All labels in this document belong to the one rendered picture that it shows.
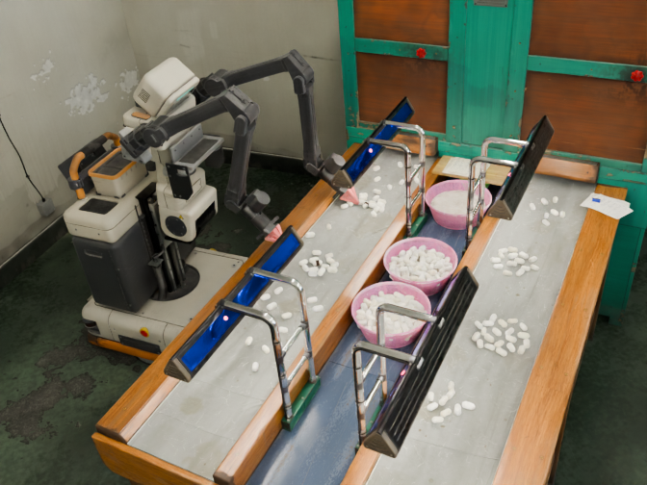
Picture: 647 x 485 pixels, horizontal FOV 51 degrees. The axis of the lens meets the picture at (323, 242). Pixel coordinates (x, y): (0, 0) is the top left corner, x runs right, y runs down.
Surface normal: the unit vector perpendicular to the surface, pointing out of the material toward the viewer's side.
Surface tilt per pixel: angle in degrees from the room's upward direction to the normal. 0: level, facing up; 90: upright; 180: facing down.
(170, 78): 42
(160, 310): 0
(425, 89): 90
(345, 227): 0
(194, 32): 90
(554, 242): 0
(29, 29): 91
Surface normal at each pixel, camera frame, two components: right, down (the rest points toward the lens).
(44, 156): 0.91, 0.18
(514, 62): -0.45, 0.56
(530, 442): -0.08, -0.80
